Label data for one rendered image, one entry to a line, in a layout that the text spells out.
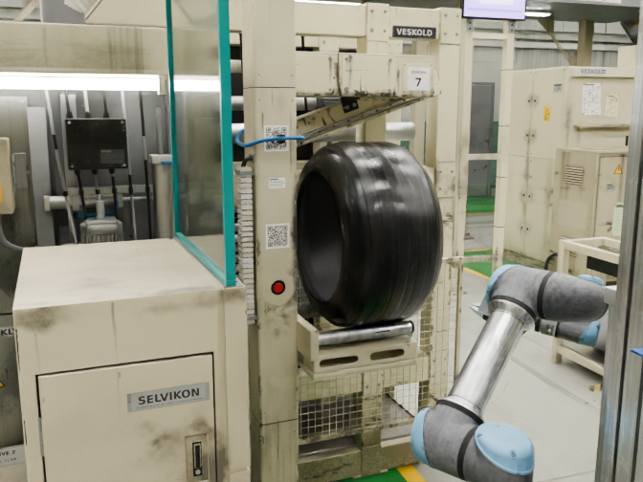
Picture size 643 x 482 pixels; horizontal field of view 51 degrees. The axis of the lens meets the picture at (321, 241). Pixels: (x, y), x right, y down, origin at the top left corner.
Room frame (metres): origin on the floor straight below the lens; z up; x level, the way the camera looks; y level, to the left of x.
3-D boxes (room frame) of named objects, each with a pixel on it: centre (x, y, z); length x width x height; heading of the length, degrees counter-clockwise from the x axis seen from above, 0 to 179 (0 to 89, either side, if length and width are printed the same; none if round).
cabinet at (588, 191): (6.20, -2.69, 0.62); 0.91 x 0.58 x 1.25; 109
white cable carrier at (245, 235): (1.99, 0.22, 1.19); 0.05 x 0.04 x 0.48; 22
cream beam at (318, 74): (2.49, -0.08, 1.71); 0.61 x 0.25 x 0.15; 112
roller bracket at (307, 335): (2.10, 0.09, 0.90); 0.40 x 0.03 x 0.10; 22
